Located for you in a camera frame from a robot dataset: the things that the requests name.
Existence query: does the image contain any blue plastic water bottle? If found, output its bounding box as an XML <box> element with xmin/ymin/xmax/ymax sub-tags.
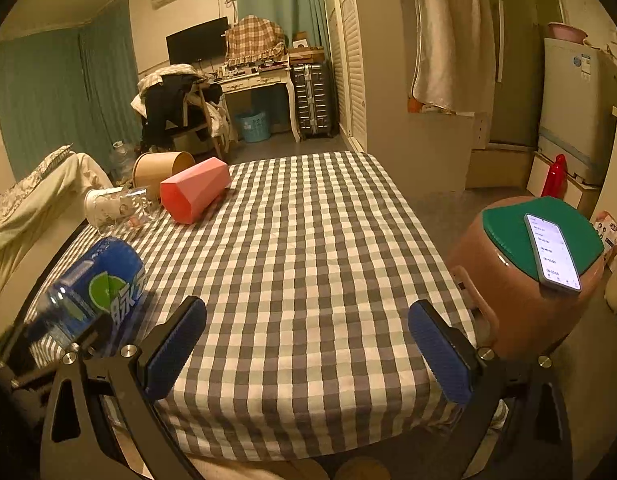
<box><xmin>25</xmin><ymin>236</ymin><xmax>146</xmax><ymax>367</ymax></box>

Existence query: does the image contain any white printed paper cup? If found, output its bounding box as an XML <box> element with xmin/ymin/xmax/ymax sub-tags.
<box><xmin>84</xmin><ymin>188</ymin><xmax>123</xmax><ymax>231</ymax></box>

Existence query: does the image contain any red hexagonal cup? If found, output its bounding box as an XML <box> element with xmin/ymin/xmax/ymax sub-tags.
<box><xmin>160</xmin><ymin>157</ymin><xmax>231</xmax><ymax>224</ymax></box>

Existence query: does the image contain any brown paper cup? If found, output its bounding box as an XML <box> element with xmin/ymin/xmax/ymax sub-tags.
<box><xmin>132</xmin><ymin>152</ymin><xmax>196</xmax><ymax>200</ymax></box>

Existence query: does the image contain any brown stool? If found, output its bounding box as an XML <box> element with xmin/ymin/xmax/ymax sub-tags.
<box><xmin>446</xmin><ymin>196</ymin><xmax>604</xmax><ymax>359</ymax></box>

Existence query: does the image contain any smartphone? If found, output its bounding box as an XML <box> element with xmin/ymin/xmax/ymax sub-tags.
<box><xmin>524</xmin><ymin>214</ymin><xmax>581</xmax><ymax>294</ymax></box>

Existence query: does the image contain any patterned bed quilt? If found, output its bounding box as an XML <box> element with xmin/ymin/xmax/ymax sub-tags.
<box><xmin>0</xmin><ymin>144</ymin><xmax>75</xmax><ymax>233</ymax></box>

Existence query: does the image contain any checkered tablecloth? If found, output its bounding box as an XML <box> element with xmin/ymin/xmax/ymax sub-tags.
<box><xmin>118</xmin><ymin>151</ymin><xmax>475</xmax><ymax>462</ymax></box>

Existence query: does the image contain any green stool cushion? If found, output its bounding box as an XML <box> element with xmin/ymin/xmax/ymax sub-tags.
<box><xmin>482</xmin><ymin>196</ymin><xmax>603</xmax><ymax>289</ymax></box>

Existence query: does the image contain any large clear water jug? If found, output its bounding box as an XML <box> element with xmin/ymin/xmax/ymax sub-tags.
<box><xmin>110</xmin><ymin>140</ymin><xmax>136</xmax><ymax>184</ymax></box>

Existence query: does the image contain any red bottle on floor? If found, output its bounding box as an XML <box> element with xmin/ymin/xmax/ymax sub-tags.
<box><xmin>540</xmin><ymin>154</ymin><xmax>567</xmax><ymax>200</ymax></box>

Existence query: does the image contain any wooden chair with clothes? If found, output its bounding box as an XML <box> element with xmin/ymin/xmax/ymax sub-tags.
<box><xmin>130</xmin><ymin>63</ymin><xmax>238</xmax><ymax>157</ymax></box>

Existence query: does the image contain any blue laundry basket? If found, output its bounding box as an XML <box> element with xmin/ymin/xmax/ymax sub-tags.
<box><xmin>236</xmin><ymin>110</ymin><xmax>272</xmax><ymax>143</ymax></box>

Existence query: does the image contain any green left curtain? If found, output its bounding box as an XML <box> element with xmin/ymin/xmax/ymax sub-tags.
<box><xmin>0</xmin><ymin>0</ymin><xmax>141</xmax><ymax>179</ymax></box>

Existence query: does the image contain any white louvered wardrobe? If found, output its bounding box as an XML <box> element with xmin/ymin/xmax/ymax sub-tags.
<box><xmin>325</xmin><ymin>0</ymin><xmax>473</xmax><ymax>196</ymax></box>

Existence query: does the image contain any white desk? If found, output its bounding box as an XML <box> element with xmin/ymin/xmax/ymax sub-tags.
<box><xmin>217</xmin><ymin>65</ymin><xmax>303</xmax><ymax>143</ymax></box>

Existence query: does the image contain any black television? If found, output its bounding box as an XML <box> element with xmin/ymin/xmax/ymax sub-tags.
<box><xmin>166</xmin><ymin>16</ymin><xmax>229</xmax><ymax>64</ymax></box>

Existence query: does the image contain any dark suitcase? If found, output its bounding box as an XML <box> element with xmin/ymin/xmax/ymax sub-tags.
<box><xmin>291</xmin><ymin>62</ymin><xmax>335</xmax><ymax>138</ymax></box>

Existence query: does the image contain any white refrigerator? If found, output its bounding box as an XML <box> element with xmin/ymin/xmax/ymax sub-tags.
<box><xmin>538</xmin><ymin>38</ymin><xmax>617</xmax><ymax>186</ymax></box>

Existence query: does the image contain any plaid cloth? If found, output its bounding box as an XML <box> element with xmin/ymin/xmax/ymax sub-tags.
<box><xmin>225</xmin><ymin>15</ymin><xmax>287</xmax><ymax>66</ymax></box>

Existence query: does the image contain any hanging white towel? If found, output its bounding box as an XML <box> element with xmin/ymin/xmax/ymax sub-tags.
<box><xmin>411</xmin><ymin>0</ymin><xmax>496</xmax><ymax>114</ymax></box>

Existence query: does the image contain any pink basin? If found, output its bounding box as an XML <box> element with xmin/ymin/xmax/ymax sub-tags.
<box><xmin>547</xmin><ymin>22</ymin><xmax>588</xmax><ymax>44</ymax></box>

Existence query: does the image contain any bed with white frame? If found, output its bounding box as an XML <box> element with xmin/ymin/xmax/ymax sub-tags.
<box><xmin>0</xmin><ymin>144</ymin><xmax>114</xmax><ymax>340</ymax></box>

